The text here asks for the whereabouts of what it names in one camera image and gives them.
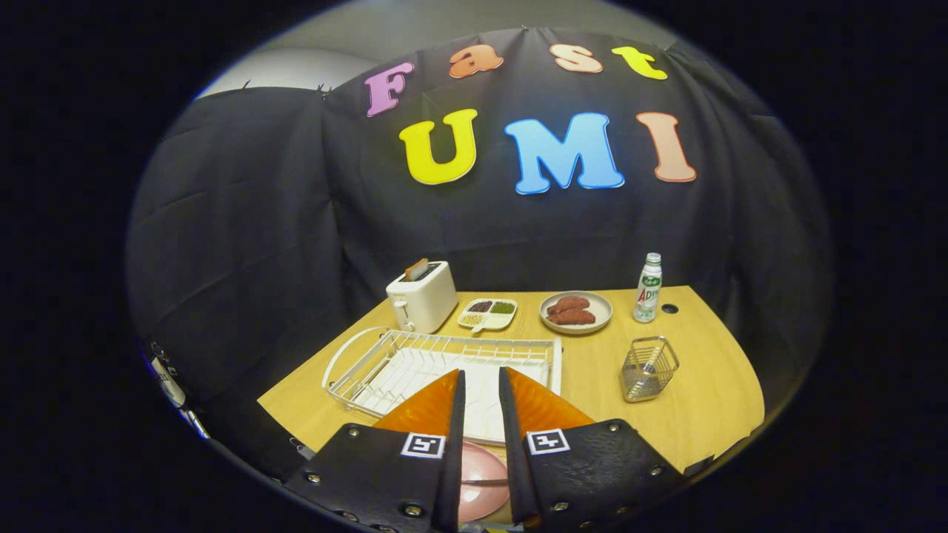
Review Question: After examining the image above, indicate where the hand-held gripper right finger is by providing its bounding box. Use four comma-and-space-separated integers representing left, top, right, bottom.
498, 366, 687, 531

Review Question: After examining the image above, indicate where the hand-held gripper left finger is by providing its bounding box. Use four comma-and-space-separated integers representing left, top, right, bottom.
284, 369, 468, 533

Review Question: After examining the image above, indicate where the pink plate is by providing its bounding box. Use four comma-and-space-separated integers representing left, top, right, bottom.
457, 441, 513, 523

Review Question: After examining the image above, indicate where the white wire dish rack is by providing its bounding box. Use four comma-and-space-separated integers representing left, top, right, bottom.
321, 326, 564, 447

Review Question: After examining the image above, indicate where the metal wire basket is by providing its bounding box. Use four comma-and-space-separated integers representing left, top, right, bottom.
619, 335, 681, 404

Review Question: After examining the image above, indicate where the beige round plate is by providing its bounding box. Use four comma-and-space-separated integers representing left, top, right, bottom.
539, 291, 614, 337

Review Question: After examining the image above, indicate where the white divided dish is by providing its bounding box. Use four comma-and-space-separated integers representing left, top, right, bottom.
457, 298, 518, 335

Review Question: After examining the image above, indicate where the white drip tray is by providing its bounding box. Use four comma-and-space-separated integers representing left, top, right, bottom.
362, 347, 553, 446

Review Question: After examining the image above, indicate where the white toaster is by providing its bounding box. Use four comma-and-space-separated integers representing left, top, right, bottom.
386, 261, 460, 335

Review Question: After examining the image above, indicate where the white drink bottle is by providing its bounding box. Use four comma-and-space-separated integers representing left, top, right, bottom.
632, 252, 664, 324

